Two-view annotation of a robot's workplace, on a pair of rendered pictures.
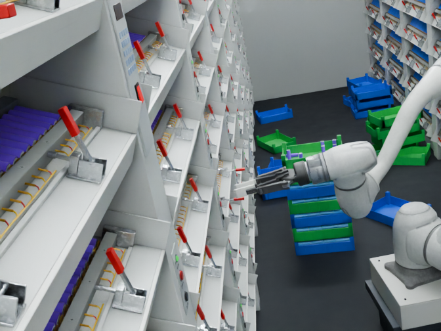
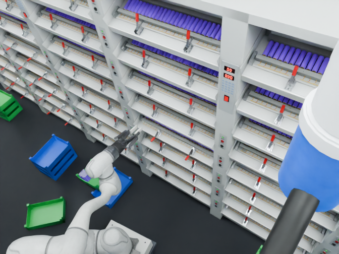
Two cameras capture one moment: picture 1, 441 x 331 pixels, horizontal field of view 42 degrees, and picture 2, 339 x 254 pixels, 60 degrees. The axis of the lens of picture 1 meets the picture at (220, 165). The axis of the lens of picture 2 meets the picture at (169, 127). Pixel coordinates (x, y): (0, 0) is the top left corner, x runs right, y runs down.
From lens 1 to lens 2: 2.79 m
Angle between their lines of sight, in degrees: 93
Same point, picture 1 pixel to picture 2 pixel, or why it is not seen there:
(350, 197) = not seen: hidden behind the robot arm
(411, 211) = (108, 230)
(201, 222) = (95, 86)
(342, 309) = (177, 247)
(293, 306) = (200, 229)
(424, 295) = not seen: hidden behind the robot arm
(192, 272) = (72, 75)
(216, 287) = (104, 107)
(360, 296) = not seen: outside the picture
